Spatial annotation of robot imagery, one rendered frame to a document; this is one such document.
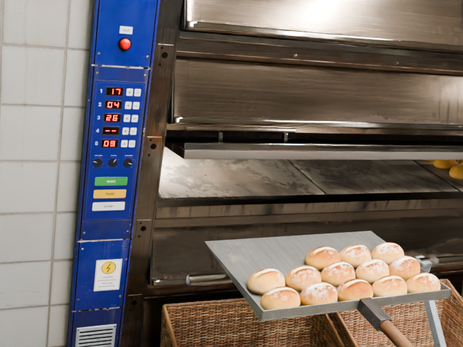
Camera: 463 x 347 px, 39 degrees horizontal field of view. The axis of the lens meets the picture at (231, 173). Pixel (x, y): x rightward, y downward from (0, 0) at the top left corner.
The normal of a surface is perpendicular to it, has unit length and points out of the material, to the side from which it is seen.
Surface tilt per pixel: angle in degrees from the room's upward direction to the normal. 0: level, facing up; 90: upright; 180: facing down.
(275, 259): 0
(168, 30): 90
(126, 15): 90
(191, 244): 70
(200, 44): 90
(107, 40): 90
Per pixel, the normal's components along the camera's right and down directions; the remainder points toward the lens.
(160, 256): 0.40, 0.07
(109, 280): 0.37, 0.41
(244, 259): 0.16, -0.91
